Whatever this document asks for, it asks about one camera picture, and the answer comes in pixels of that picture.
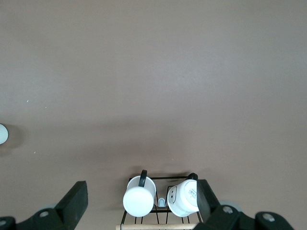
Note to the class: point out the white mug with labelled base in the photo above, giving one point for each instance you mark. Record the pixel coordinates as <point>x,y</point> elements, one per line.
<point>183,198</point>

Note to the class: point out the white mug with grey inside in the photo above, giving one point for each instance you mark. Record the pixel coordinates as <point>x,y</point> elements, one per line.
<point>3,134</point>

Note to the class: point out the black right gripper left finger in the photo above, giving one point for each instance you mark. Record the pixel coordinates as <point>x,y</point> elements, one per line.
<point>72,206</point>

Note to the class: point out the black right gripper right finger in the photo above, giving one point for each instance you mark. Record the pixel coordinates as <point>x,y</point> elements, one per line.
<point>216,215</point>

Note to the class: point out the white mug with plain base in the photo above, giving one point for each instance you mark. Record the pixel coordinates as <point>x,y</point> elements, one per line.
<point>139,198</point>

